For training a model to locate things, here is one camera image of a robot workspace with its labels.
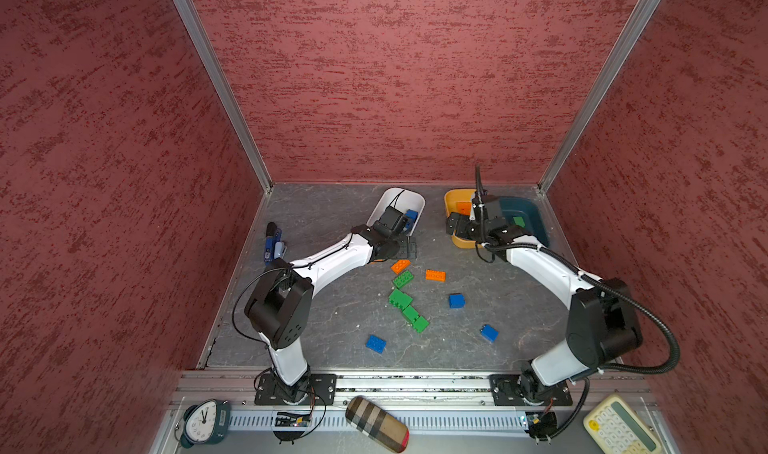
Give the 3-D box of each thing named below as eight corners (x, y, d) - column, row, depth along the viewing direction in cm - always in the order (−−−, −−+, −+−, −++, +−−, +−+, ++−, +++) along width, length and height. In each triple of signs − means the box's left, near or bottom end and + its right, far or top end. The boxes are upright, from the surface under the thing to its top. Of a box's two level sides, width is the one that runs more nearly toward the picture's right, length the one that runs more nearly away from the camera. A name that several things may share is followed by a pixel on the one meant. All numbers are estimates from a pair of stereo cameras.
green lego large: (387, 301, 91) (387, 297, 89) (394, 291, 93) (394, 287, 91) (404, 312, 89) (405, 308, 87) (411, 301, 91) (412, 298, 89)
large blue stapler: (260, 264, 100) (255, 257, 96) (271, 230, 109) (267, 222, 105) (274, 264, 100) (269, 257, 96) (284, 230, 109) (280, 222, 105)
